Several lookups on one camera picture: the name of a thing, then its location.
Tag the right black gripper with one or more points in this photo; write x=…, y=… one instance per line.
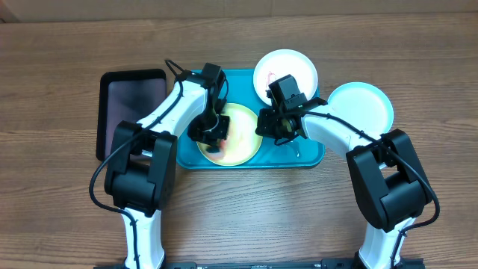
x=267, y=130

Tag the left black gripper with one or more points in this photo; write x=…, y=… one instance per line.
x=195, y=135

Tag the green and orange sponge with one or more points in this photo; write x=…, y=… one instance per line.
x=220, y=145

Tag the yellow-green plate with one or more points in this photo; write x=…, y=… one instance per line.
x=243, y=142

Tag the light blue plate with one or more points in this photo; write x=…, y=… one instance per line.
x=363, y=105

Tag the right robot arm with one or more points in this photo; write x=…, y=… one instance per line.
x=390, y=186

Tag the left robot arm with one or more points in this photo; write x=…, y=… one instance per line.
x=141, y=168

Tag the teal plastic tray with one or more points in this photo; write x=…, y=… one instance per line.
x=300, y=152

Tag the black rectangular tray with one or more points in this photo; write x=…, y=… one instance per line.
x=126, y=95

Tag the white plate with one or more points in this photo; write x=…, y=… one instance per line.
x=282, y=62

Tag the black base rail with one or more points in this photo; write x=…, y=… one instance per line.
x=257, y=265

